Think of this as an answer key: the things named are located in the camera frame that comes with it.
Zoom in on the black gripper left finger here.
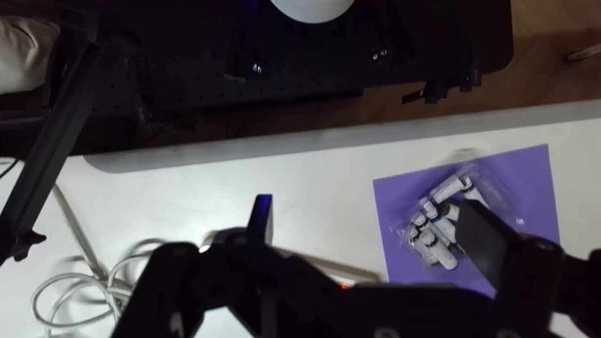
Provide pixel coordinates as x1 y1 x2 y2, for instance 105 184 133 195
110 193 353 338

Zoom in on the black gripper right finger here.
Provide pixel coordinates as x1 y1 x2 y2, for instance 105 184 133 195
456 199 601 338

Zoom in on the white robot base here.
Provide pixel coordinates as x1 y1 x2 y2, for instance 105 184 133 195
268 0 356 26

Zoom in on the white cylindrical battery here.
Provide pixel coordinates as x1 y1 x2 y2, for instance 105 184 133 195
428 175 475 205
401 223 424 250
418 227 448 253
409 197 439 227
428 246 461 272

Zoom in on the clear plastic clamshell container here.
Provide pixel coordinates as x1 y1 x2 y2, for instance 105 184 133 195
390 158 527 274

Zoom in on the purple rectangular mat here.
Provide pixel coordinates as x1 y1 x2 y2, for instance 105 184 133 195
371 145 561 298

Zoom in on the black tripod leg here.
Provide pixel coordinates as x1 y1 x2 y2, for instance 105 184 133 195
0 24 103 265

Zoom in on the white cloth bundle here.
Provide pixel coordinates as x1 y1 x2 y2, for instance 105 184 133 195
0 15 61 98

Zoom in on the white coiled power cable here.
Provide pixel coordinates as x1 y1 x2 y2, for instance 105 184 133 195
31 180 212 330

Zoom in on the black clamp bracket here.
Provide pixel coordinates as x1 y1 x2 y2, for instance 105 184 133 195
401 60 484 107

